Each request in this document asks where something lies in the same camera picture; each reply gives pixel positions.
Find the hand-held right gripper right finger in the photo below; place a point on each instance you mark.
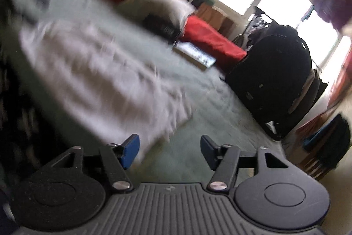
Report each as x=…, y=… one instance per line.
x=209, y=151

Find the blue book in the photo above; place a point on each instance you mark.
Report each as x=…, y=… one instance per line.
x=195, y=54

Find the black printed pencil case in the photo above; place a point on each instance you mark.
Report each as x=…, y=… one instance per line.
x=165, y=27

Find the dark printed pants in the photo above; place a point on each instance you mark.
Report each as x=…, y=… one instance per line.
x=16, y=127

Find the white printed sweatshirt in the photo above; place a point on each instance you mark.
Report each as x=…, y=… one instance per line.
x=96, y=80

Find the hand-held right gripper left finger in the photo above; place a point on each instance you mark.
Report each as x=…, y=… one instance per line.
x=130, y=149

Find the grey pillow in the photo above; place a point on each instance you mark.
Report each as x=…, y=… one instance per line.
x=165, y=3

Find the blue and dark clothes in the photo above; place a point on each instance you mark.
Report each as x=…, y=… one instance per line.
x=332, y=138

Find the red quilt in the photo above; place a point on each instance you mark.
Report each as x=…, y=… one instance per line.
x=211, y=36

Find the wooden chair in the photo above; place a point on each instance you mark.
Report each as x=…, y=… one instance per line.
x=310, y=163

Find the brown cardboard box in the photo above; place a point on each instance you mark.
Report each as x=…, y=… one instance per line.
x=217, y=16

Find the black backpack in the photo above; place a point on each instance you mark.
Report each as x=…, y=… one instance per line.
x=275, y=78

